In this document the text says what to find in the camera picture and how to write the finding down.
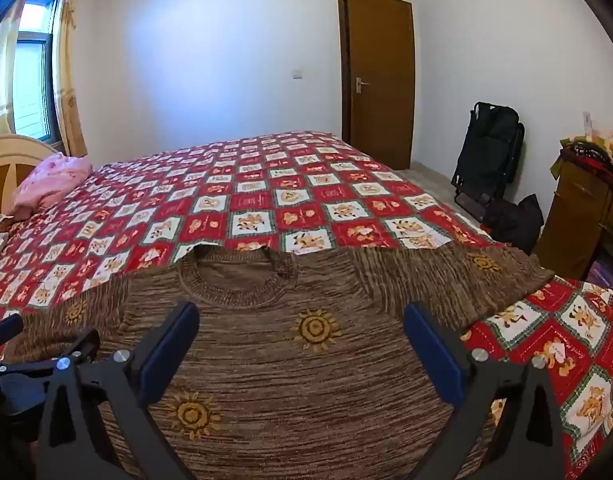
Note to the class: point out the purple box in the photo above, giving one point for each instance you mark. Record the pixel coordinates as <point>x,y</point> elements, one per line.
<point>609,275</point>

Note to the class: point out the red checkered printed blanket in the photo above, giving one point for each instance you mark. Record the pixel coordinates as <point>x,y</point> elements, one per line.
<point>286,185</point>

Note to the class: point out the white wall socket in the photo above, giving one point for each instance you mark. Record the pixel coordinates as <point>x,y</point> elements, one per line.
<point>587,122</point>

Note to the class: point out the brown knit sweater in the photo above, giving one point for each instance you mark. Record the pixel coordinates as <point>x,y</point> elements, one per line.
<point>286,385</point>

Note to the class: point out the window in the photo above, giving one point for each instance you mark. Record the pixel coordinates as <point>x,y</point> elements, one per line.
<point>34,85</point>

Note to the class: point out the pile of colourful clothes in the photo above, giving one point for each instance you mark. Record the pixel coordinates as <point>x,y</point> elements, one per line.
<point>591,150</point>

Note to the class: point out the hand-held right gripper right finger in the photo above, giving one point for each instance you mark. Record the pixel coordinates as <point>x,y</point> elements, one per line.
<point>434,360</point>

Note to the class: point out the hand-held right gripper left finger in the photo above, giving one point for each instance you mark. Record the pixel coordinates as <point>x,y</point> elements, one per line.
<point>169,350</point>

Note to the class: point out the black bag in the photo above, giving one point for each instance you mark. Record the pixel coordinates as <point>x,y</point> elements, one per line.
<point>516,220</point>

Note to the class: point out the sheer white curtain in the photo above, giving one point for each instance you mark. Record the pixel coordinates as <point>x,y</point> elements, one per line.
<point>4,70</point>

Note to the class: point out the black folded stroller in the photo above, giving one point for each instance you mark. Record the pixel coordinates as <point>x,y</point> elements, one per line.
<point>491,150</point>

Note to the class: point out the pink pillow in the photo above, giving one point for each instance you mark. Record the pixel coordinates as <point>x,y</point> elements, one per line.
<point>51,180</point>

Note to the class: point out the yellow patterned curtain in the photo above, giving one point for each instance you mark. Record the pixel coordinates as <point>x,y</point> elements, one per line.
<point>69,60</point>

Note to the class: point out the wooden cabinet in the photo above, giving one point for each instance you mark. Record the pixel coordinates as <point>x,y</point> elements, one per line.
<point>576,210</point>

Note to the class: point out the cream wooden headboard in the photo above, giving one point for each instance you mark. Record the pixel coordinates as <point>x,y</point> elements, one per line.
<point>6,170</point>

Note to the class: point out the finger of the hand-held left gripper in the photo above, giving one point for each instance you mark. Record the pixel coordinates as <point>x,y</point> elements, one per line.
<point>84,345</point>
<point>4,332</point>

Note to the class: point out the brown wooden door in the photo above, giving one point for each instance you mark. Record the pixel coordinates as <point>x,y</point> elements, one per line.
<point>381,85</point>

